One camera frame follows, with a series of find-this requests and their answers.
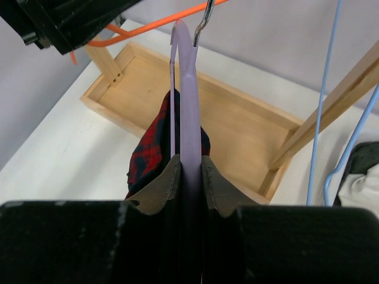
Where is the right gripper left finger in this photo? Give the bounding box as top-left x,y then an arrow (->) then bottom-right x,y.
1,156 -> 181,283

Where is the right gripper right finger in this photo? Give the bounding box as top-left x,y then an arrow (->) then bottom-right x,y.
201,156 -> 378,283

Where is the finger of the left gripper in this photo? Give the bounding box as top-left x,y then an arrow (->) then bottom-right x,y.
1,0 -> 139,55

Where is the red black plaid skirt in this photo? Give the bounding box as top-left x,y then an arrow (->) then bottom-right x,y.
124,88 -> 211,199

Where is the lilac plastic hanger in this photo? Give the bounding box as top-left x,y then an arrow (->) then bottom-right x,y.
169,0 -> 215,284

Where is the orange plastic hanger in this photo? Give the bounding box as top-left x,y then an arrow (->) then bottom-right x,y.
69,0 -> 232,66

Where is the wooden clothes rack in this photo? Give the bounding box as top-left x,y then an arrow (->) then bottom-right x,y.
79,32 -> 379,205

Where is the white crumpled cloth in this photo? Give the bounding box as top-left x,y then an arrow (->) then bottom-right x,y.
338,165 -> 378,211

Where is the black garment in basket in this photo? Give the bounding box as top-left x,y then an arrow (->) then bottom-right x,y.
333,141 -> 378,214

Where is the light blue wire hanger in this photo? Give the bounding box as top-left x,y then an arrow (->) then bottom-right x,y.
306,1 -> 378,206

